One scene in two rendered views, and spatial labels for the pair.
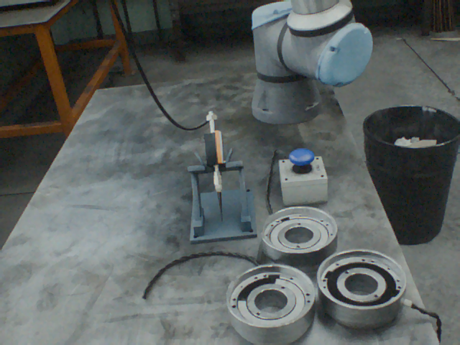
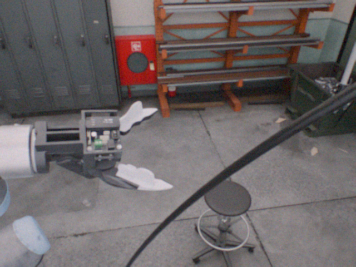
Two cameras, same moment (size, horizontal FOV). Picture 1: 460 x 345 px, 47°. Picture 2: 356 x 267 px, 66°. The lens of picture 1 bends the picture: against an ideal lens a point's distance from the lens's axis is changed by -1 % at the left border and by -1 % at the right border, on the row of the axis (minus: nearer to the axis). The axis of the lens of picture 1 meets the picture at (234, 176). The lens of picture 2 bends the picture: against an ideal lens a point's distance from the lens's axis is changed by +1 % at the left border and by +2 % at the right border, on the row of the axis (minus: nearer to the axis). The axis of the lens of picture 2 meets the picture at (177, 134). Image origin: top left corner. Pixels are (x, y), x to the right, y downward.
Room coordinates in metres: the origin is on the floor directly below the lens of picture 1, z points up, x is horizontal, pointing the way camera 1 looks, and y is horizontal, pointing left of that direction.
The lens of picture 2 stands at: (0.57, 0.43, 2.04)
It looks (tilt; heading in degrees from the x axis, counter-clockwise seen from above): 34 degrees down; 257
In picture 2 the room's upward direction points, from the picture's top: straight up
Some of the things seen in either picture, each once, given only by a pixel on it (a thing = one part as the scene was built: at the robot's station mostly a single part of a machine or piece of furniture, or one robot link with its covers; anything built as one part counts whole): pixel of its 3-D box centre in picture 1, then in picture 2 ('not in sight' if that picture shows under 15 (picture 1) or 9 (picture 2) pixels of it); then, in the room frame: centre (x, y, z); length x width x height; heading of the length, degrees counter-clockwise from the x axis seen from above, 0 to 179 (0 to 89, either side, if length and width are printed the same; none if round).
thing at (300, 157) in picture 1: (302, 166); not in sight; (0.73, -0.11, 0.85); 0.04 x 0.04 x 0.05
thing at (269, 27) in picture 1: (284, 35); not in sight; (1.06, -0.14, 0.97); 0.13 x 0.12 x 0.14; 29
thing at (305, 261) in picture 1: (299, 239); not in sight; (0.58, -0.08, 0.82); 0.10 x 0.10 x 0.04
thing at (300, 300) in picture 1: (271, 305); not in sight; (0.46, -0.02, 0.82); 0.08 x 0.08 x 0.02
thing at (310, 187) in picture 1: (302, 177); not in sight; (0.73, -0.11, 0.82); 0.08 x 0.07 x 0.05; 176
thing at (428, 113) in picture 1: (407, 176); not in sight; (1.63, -0.64, 0.21); 0.34 x 0.34 x 0.43
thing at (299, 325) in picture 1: (271, 305); not in sight; (0.46, -0.02, 0.82); 0.10 x 0.10 x 0.04
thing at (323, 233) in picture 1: (299, 240); not in sight; (0.58, -0.08, 0.82); 0.08 x 0.08 x 0.02
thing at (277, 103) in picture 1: (285, 88); not in sight; (1.06, -0.13, 0.85); 0.15 x 0.15 x 0.10
